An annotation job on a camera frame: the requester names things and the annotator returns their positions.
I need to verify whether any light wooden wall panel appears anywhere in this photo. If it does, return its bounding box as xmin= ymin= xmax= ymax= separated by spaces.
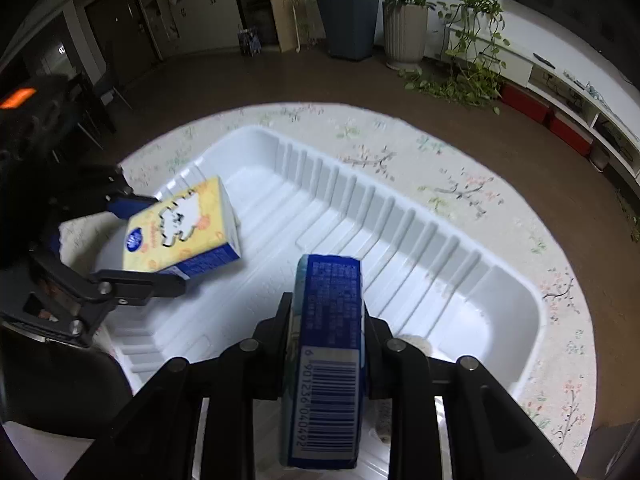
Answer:
xmin=262 ymin=0 xmax=302 ymax=54

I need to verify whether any dark door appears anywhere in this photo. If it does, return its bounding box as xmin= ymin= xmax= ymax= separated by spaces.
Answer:
xmin=83 ymin=0 xmax=162 ymax=77

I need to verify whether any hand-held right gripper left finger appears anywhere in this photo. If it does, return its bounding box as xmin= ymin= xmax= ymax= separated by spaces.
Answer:
xmin=65 ymin=292 xmax=301 ymax=480

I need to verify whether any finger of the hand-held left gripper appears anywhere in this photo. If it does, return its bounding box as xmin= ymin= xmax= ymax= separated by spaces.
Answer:
xmin=29 ymin=254 xmax=188 ymax=348
xmin=55 ymin=165 xmax=160 ymax=222

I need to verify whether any white ribbed plant pot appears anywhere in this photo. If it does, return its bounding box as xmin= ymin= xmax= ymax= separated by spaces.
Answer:
xmin=382 ymin=1 xmax=430 ymax=70

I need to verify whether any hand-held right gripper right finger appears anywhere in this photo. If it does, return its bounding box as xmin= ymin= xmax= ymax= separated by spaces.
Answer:
xmin=362 ymin=305 xmax=578 ymax=480

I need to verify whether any yellow tissue pack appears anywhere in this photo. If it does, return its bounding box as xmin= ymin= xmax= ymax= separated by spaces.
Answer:
xmin=122 ymin=176 xmax=243 ymax=280

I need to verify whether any dark blue square plant pot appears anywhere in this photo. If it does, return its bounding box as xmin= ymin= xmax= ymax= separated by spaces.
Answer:
xmin=316 ymin=0 xmax=381 ymax=62

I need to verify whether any white plastic tray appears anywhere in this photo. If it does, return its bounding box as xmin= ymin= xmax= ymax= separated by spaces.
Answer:
xmin=102 ymin=126 xmax=544 ymax=480

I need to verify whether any blue tissue pack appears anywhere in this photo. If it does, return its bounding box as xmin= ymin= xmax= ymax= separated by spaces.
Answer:
xmin=280 ymin=253 xmax=370 ymax=471

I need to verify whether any dark open shelf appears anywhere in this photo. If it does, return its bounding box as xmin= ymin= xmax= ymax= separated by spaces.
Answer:
xmin=239 ymin=0 xmax=279 ymax=47

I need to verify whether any small white pot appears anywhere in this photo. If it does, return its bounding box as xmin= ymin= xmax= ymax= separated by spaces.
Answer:
xmin=589 ymin=144 xmax=612 ymax=172

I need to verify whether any trailing vine plant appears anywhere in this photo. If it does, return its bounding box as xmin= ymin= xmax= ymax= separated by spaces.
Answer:
xmin=397 ymin=0 xmax=513 ymax=116

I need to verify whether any red storage box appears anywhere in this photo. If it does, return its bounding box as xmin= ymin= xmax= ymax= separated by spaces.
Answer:
xmin=547 ymin=111 xmax=597 ymax=157
xmin=501 ymin=83 xmax=552 ymax=124

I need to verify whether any bluish cable bundle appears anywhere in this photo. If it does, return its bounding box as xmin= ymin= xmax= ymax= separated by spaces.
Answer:
xmin=562 ymin=70 xmax=610 ymax=102

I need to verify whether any white low cabinet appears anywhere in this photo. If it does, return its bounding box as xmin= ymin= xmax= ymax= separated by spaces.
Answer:
xmin=499 ymin=35 xmax=640 ymax=184

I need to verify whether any dark dining chair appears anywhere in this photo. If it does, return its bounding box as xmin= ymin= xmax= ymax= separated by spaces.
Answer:
xmin=91 ymin=68 xmax=135 ymax=112

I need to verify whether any white tall cabinet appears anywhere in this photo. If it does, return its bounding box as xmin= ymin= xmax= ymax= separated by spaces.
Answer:
xmin=162 ymin=0 xmax=251 ymax=59

